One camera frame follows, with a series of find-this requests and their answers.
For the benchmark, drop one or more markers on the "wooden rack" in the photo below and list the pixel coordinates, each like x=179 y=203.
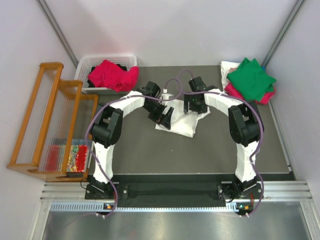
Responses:
x=57 y=116

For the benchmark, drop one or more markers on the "white t-shirt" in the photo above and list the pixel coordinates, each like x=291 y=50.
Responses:
x=225 y=67
x=182 y=123

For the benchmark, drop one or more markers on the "white slotted cable duct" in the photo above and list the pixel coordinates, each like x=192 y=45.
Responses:
x=103 y=207

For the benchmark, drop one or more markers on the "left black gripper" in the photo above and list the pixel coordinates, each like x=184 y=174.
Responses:
x=158 y=113

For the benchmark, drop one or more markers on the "folded pink t-shirt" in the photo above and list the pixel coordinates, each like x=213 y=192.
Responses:
x=230 y=90

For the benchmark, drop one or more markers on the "colourful book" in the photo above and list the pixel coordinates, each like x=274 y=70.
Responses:
x=77 y=159

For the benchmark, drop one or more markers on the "white plastic laundry basket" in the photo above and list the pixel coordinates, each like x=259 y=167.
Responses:
x=87 y=62

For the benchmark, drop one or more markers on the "folded white t-shirt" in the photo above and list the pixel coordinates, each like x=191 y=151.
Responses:
x=225 y=67

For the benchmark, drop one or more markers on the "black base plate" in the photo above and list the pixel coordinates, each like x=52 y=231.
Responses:
x=172 y=190

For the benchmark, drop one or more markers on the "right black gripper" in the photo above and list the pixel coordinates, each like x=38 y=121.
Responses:
x=188 y=98

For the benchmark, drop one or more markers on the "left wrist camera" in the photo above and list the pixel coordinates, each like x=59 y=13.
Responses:
x=166 y=96

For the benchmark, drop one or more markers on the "folded green t-shirt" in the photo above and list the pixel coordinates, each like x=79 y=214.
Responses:
x=251 y=80

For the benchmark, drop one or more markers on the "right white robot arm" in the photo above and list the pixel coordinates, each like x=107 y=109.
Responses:
x=245 y=127

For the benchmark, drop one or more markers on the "pink t-shirt in basket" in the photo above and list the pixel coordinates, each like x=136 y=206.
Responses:
x=108 y=75

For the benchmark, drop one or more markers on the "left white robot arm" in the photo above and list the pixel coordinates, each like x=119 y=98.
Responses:
x=106 y=127

